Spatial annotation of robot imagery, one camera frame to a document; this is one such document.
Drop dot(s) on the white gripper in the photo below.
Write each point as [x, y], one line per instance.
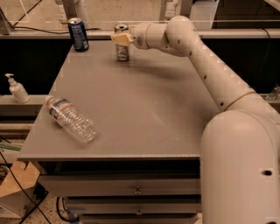
[139, 36]

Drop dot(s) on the silver blue redbull can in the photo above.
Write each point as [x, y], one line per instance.
[122, 52]

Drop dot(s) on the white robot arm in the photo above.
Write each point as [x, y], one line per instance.
[239, 156]

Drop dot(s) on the blue pepsi can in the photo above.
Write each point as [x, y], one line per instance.
[78, 34]

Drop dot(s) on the grey drawer cabinet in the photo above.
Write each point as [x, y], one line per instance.
[150, 113]

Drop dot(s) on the clear plastic water bottle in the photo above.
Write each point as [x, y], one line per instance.
[71, 119]

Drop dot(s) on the white pump dispenser bottle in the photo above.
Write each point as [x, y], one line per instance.
[17, 90]

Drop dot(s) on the top grey drawer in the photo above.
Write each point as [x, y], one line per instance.
[120, 185]

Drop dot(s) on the grey drawer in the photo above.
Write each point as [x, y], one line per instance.
[120, 185]
[134, 206]
[188, 218]

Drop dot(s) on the middle grey drawer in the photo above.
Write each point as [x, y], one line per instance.
[134, 206]

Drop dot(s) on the bottom grey drawer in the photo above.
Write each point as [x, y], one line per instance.
[188, 218]

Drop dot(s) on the cardboard box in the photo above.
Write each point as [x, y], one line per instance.
[17, 189]

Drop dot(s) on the metal bracket on ledge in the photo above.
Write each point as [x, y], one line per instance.
[273, 93]

